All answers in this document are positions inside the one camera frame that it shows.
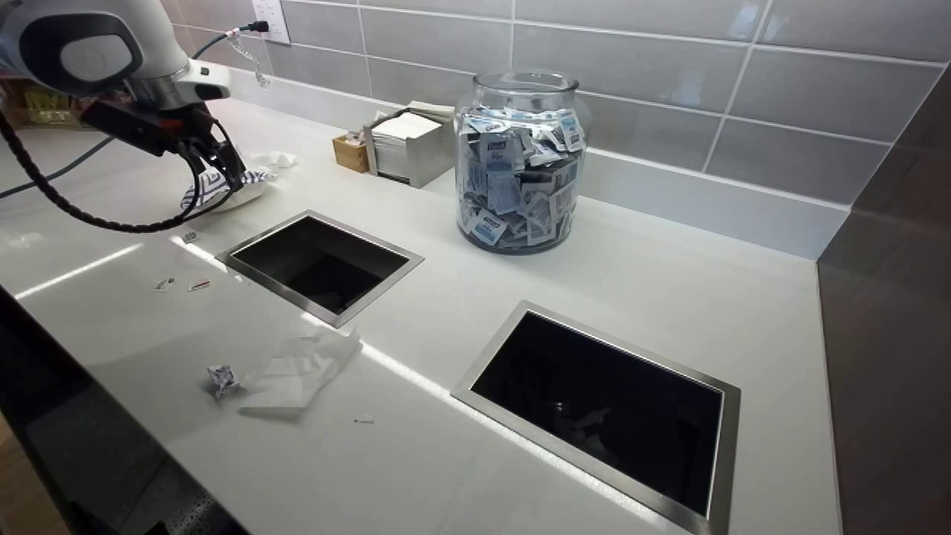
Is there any small steel framed trash opening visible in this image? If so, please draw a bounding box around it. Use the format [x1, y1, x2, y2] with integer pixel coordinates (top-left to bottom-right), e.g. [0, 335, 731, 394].
[219, 206, 428, 331]

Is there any dark brown cabinet panel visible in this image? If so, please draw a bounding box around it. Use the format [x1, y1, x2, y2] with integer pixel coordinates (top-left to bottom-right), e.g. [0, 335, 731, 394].
[815, 63, 951, 535]

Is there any white wall outlet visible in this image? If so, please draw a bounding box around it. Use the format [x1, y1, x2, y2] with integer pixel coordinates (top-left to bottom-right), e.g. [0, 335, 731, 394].
[248, 0, 293, 48]

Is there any glass jar of packets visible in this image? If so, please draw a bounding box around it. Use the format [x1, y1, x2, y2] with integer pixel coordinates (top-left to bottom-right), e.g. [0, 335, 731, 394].
[452, 67, 587, 259]

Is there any wooden robot stand board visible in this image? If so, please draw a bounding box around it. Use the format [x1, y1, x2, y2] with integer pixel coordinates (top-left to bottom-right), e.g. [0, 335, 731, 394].
[0, 82, 87, 130]

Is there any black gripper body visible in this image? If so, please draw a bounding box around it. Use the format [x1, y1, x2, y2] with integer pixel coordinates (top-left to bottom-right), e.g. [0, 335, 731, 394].
[156, 102, 226, 167]

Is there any large steel framed trash opening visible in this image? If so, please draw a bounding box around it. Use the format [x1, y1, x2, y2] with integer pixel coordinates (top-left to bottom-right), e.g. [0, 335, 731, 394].
[452, 298, 742, 535]

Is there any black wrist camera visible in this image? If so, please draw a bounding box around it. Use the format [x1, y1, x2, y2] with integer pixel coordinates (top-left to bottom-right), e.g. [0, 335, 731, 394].
[78, 94, 173, 161]

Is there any wooden box of packets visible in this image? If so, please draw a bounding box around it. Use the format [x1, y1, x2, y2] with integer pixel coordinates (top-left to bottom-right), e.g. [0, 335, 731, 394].
[329, 130, 370, 176]

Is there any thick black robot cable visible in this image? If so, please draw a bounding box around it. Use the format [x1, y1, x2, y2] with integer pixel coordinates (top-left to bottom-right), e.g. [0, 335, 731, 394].
[0, 103, 247, 234]

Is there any black counter front panel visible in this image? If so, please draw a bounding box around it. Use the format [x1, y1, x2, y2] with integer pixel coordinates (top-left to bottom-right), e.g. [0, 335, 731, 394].
[0, 286, 248, 535]

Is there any crumpled blue white packet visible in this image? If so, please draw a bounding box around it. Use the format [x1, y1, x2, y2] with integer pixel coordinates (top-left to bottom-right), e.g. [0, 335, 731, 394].
[202, 362, 247, 402]

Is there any metal napkin dispenser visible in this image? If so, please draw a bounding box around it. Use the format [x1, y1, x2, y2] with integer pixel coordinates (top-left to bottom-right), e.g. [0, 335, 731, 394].
[360, 102, 457, 191]

